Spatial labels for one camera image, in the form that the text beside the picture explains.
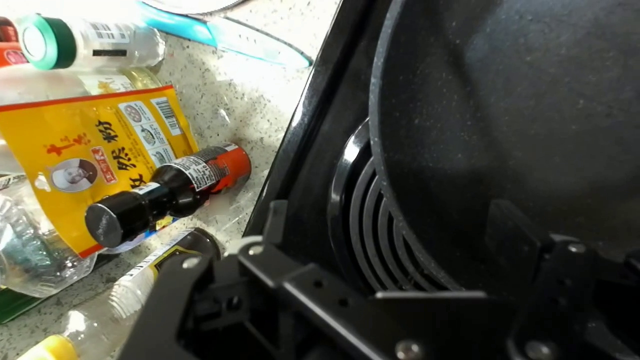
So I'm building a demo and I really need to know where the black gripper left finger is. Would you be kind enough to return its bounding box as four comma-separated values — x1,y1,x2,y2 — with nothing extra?
118,197,402,360

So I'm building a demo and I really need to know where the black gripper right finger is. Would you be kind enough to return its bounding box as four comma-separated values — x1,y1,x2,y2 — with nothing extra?
484,197,640,360

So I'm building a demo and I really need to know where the black frying pan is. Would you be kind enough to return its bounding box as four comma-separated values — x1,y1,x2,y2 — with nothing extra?
368,0,640,292

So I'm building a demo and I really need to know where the small black-capped bottle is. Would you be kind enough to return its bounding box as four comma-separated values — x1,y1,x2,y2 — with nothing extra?
84,143,254,248

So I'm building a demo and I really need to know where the yellow-capped bottle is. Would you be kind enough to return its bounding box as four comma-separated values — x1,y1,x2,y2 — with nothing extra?
16,308,141,360

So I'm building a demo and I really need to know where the clear plastic bag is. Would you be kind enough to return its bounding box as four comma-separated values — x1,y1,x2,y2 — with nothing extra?
0,168,102,300

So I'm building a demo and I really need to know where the black electric stove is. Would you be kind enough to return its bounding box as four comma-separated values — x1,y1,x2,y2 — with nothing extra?
241,0,640,360

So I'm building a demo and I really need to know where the yellow spice bag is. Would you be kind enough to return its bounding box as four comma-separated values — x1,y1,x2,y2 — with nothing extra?
0,84,201,260

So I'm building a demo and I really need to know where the tall clear oil bottle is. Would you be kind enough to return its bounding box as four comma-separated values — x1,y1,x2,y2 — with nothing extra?
0,65,161,102

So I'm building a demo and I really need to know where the teal kitchen knife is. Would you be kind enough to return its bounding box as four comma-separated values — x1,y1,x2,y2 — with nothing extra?
135,0,315,67

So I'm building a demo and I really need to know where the green-capped white bottle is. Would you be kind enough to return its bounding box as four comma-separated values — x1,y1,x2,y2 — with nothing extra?
16,14,167,73

